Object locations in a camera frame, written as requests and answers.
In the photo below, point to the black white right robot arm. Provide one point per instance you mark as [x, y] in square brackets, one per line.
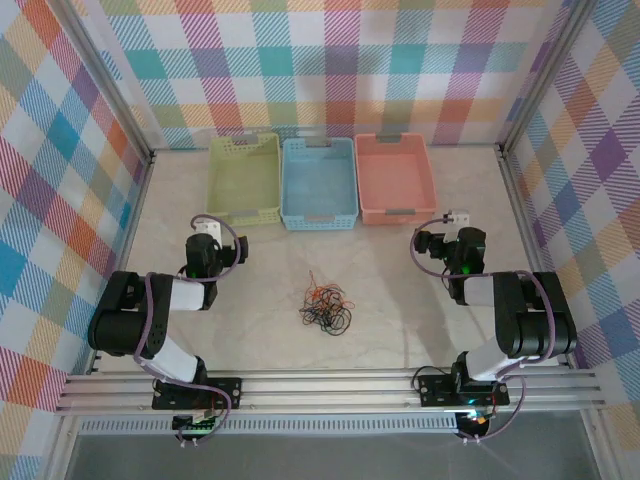
[540, 330]

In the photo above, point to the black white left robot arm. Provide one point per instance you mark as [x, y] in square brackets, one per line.
[120, 325]

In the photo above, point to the green plastic basket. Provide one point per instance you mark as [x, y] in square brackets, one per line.
[242, 175]

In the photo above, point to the pink plastic basket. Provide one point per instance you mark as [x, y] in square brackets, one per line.
[392, 175]

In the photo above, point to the blue plastic basket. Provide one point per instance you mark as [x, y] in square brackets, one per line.
[320, 180]

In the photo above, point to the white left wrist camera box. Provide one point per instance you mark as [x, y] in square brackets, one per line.
[207, 231]

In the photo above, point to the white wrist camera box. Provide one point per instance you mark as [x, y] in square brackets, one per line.
[207, 231]
[458, 219]

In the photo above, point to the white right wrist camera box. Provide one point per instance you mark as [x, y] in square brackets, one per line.
[458, 219]

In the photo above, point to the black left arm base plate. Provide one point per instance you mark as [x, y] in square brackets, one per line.
[225, 392]

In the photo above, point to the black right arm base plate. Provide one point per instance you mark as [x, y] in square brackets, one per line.
[435, 390]

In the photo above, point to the aluminium mounting rail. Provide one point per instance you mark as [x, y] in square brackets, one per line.
[325, 390]

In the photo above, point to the aluminium frame post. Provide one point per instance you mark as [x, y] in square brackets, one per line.
[547, 75]
[107, 80]

